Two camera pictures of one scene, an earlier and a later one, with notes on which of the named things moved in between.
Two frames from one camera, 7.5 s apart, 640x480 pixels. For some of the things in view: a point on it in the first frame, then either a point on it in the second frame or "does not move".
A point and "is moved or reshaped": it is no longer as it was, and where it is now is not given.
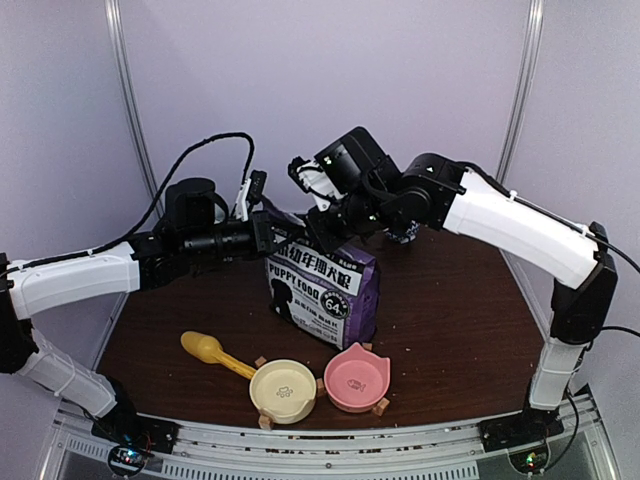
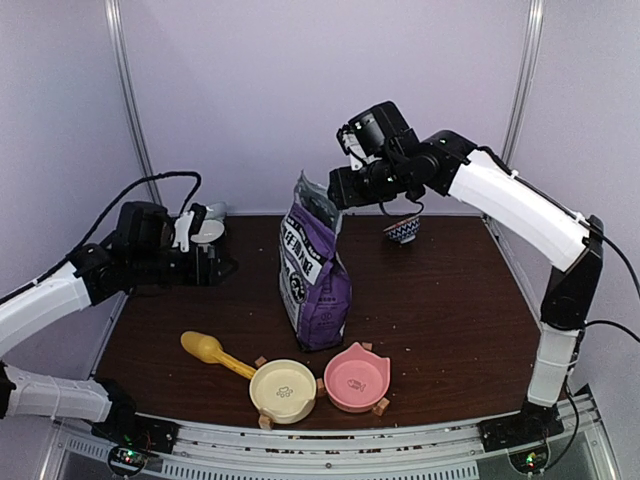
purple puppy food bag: x=328 y=295 is moved or reshaped
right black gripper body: x=333 y=236 to x=381 y=185
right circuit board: x=530 y=462 does not move
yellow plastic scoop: x=210 y=349 does not move
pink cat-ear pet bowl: x=356 y=379 does not move
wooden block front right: x=381 y=407 does not move
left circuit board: x=126 y=460 does not move
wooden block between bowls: x=320 y=387 does not move
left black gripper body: x=258 y=219 to x=205 y=278
